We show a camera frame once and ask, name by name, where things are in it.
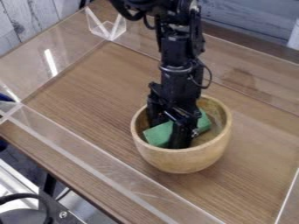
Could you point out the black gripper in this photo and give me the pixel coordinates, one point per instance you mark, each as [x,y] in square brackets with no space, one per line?
[172,101]

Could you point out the green rectangular block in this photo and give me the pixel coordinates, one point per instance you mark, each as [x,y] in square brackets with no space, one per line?
[158,135]

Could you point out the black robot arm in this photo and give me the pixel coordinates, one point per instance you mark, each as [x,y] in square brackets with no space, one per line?
[175,19]

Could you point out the brown wooden bowl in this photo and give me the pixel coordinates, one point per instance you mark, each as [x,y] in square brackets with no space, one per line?
[207,147]

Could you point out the black table leg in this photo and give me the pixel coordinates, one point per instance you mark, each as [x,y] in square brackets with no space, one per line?
[49,184]

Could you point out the clear acrylic tray walls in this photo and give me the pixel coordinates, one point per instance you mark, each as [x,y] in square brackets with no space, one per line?
[79,87]

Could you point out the grey metal bracket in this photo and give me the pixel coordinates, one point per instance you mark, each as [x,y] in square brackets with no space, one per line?
[60,214]

